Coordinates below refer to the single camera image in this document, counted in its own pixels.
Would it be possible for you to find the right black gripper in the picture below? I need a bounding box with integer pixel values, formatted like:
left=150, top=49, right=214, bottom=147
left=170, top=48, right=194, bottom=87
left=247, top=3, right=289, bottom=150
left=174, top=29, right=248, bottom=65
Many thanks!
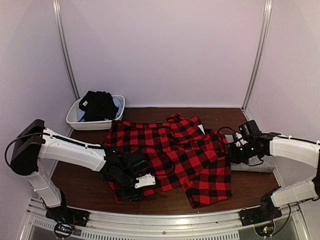
left=225, top=140, right=260, bottom=165

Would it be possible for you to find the red black plaid shirt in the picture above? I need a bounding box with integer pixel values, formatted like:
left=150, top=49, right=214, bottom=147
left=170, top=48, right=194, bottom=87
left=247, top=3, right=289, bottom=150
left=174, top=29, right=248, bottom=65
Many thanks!
left=104, top=114, right=232, bottom=208

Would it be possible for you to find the white plastic laundry basket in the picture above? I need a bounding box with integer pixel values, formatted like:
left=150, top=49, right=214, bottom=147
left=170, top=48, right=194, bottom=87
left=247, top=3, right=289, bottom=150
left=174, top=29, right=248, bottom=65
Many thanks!
left=65, top=94, right=126, bottom=131

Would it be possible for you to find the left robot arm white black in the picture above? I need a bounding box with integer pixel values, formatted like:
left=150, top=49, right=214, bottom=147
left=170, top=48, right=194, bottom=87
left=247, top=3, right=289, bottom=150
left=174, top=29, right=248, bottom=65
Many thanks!
left=4, top=119, right=155, bottom=222

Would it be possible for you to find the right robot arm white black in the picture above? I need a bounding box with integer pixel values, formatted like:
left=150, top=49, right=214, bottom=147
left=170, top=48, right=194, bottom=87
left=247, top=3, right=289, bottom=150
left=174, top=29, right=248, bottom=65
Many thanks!
left=228, top=132, right=320, bottom=221

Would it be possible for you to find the folded grey button shirt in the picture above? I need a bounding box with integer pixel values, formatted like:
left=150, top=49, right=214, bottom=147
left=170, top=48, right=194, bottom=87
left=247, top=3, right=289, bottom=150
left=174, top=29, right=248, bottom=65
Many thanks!
left=223, top=134, right=275, bottom=174

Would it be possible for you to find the black shirt in basket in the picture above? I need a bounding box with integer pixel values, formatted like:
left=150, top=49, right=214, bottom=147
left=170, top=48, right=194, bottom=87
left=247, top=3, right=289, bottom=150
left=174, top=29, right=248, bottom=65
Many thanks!
left=78, top=91, right=119, bottom=122

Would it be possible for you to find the light blue shirt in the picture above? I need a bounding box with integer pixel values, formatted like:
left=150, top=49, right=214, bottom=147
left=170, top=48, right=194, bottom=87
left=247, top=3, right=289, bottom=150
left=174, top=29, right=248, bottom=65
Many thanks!
left=76, top=96, right=124, bottom=122

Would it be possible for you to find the right circuit board with leds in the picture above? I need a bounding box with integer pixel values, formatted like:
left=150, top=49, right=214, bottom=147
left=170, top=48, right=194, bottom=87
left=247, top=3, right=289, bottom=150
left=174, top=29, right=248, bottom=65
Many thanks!
left=254, top=223, right=275, bottom=238

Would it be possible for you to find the circuit board with leds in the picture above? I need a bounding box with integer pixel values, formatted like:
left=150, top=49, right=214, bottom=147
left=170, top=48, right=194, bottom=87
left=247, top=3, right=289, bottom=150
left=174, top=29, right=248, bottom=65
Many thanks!
left=53, top=223, right=75, bottom=238
left=254, top=223, right=275, bottom=238

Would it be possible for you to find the left circuit board with leds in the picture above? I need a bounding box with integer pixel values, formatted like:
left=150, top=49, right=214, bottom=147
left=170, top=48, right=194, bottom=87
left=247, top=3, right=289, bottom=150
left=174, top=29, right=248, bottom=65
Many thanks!
left=53, top=223, right=75, bottom=238

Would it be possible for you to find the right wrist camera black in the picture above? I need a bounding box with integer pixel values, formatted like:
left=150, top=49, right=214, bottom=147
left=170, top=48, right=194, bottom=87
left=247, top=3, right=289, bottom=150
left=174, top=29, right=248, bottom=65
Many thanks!
left=232, top=120, right=262, bottom=147

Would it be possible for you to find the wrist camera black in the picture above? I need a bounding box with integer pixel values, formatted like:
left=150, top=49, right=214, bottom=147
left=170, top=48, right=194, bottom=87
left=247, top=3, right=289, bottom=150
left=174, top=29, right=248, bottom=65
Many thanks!
left=232, top=120, right=262, bottom=147
left=134, top=173, right=156, bottom=189

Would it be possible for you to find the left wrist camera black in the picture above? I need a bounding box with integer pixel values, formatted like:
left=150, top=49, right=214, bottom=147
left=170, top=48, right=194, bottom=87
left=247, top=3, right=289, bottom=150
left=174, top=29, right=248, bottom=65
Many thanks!
left=134, top=173, right=156, bottom=189

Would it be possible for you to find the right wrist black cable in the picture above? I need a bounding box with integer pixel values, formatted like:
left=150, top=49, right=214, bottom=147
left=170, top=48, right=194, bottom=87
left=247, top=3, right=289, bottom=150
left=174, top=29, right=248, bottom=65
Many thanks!
left=216, top=126, right=238, bottom=151

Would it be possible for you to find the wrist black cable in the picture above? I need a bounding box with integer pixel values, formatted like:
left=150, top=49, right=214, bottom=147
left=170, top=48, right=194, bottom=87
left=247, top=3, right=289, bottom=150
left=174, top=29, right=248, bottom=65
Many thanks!
left=147, top=152, right=176, bottom=177
left=216, top=126, right=238, bottom=151

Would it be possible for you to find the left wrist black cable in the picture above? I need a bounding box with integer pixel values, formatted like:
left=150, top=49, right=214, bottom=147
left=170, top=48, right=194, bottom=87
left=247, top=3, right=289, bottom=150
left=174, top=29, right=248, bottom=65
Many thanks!
left=147, top=152, right=176, bottom=177

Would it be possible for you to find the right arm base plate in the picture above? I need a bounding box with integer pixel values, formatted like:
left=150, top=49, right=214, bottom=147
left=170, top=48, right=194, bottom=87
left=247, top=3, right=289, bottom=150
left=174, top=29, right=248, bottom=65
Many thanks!
left=238, top=207, right=282, bottom=226

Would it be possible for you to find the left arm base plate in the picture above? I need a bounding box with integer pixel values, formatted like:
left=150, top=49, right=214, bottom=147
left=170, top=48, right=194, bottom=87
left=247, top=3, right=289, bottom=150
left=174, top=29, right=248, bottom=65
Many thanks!
left=45, top=206, right=90, bottom=227

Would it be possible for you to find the front aluminium rail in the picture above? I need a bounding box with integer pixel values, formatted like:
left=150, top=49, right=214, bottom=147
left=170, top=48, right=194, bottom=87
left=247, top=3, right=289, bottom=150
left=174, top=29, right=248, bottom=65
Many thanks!
left=17, top=197, right=311, bottom=240

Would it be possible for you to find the left aluminium frame post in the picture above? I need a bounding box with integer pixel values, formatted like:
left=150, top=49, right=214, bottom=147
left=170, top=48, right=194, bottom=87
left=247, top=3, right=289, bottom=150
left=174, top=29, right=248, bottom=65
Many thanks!
left=52, top=0, right=80, bottom=100

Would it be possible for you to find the aluminium frame post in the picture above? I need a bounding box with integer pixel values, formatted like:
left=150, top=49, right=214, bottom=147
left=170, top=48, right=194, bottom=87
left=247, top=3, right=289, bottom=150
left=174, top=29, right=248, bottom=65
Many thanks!
left=241, top=0, right=273, bottom=113
left=52, top=0, right=80, bottom=100

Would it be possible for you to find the right aluminium frame post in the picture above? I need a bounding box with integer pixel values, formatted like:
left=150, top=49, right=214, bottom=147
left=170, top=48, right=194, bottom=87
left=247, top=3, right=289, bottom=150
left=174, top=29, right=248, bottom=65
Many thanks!
left=241, top=0, right=273, bottom=113

